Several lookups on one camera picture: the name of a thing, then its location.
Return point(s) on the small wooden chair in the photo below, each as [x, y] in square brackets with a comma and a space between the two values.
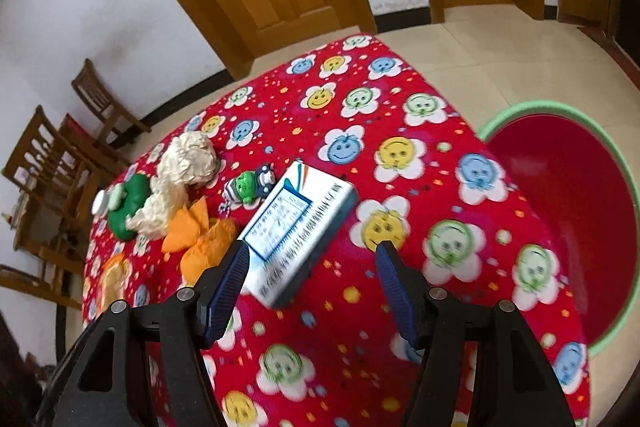
[102, 99]

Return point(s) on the small green toy figure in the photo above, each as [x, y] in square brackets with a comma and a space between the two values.
[246, 188]

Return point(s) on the crumpled white tissue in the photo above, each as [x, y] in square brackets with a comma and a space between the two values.
[157, 209]

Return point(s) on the green basin with red inside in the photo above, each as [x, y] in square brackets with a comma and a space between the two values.
[565, 217]

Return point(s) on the green bottle with white cap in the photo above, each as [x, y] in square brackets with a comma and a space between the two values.
[127, 212]

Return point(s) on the red smiley flower tablecloth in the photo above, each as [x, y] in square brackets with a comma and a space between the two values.
[350, 107]

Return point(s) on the blue and white cardboard box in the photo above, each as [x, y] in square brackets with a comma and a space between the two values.
[295, 227]

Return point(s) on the tall wooden chair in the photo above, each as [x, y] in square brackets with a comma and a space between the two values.
[45, 152]

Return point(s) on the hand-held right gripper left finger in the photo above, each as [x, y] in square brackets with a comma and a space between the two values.
[227, 289]

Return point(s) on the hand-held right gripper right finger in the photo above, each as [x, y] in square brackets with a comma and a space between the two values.
[397, 292]

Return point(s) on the orange plastic wrapper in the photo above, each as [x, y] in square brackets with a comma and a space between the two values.
[207, 249]
[116, 279]
[185, 224]

